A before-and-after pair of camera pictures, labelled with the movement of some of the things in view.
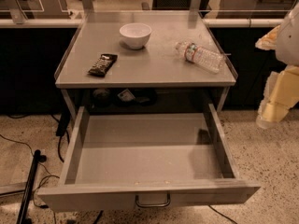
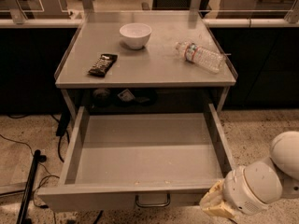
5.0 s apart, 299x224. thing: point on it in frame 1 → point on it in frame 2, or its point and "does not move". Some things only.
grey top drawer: x=124 y=161 does not move
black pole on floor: x=23 y=213 does not move
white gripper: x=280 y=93 → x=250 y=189
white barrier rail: x=207 y=22 does not move
